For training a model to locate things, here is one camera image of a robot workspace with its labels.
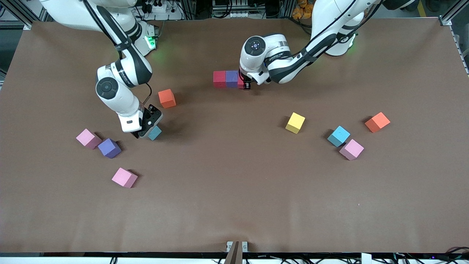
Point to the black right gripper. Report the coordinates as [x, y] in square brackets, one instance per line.
[152, 116]

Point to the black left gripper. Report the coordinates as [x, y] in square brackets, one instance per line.
[246, 84]

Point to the red foam cube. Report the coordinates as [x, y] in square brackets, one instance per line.
[220, 79]
[240, 84]

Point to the dented purple foam cube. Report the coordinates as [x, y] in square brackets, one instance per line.
[232, 79]

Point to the cyan foam cube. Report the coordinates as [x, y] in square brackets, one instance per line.
[338, 136]
[157, 134]

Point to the yellow foam cube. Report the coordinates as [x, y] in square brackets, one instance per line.
[295, 123]

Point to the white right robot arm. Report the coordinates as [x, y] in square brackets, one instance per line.
[121, 99]

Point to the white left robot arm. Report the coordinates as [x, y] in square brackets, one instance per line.
[278, 58]

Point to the pink foam cube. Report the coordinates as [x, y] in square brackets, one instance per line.
[124, 177]
[88, 138]
[351, 149]

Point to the orange foam cube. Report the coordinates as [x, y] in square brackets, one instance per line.
[167, 98]
[377, 122]

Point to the white rack equipment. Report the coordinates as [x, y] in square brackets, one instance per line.
[231, 9]

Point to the orange packaged goods pile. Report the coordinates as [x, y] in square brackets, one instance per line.
[302, 9]

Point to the white power strip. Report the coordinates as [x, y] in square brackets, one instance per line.
[157, 7]

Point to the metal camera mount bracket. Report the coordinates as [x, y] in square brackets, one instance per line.
[237, 247]

